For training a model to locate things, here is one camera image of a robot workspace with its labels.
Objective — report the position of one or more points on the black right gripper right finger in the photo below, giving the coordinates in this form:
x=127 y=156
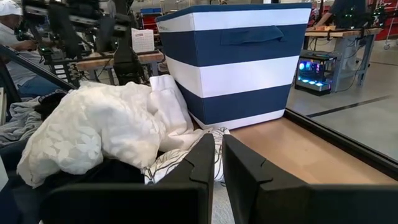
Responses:
x=295 y=202

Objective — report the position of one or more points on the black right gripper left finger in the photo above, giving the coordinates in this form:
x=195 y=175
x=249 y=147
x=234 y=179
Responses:
x=140 y=202

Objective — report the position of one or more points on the plain black garment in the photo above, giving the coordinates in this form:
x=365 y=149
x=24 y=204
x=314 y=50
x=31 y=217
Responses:
x=121 y=172

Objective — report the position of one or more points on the white cloth with line pattern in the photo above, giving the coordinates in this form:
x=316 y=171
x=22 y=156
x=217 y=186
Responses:
x=168 y=161

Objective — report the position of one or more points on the light grey knit garment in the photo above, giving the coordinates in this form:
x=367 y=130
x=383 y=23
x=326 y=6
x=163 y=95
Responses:
x=221 y=205

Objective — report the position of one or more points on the white lace garment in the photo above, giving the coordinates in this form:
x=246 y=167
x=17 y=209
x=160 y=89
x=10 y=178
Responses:
x=93 y=124

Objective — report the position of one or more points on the white towel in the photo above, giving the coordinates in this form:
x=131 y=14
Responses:
x=168 y=105

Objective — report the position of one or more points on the navy garment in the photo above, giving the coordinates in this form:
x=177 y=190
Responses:
x=15 y=202

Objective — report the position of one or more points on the black shorts with white print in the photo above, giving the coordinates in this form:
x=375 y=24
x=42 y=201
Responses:
x=49 y=105

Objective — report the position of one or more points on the grey T-shirt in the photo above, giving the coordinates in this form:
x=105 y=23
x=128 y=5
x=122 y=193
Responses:
x=18 y=121

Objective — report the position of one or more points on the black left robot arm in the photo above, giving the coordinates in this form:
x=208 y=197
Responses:
x=124 y=59

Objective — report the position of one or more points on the computer with coloured lights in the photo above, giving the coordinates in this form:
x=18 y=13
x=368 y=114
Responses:
x=314 y=71

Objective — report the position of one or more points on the white paper sign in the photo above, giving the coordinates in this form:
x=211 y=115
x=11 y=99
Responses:
x=143 y=40

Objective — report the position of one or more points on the navy white striped fabric bin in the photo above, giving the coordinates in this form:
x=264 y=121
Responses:
x=233 y=46

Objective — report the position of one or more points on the wooden workbench with grey legs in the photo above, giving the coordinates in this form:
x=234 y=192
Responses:
x=345 y=32

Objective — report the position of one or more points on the person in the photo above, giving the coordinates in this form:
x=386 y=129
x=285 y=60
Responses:
x=15 y=71
x=345 y=9

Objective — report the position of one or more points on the red tool cabinet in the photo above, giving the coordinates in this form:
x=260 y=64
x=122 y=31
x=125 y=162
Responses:
x=150 y=21

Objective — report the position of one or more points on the black diagonal frame brace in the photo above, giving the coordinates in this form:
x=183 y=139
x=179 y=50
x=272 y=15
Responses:
x=37 y=68

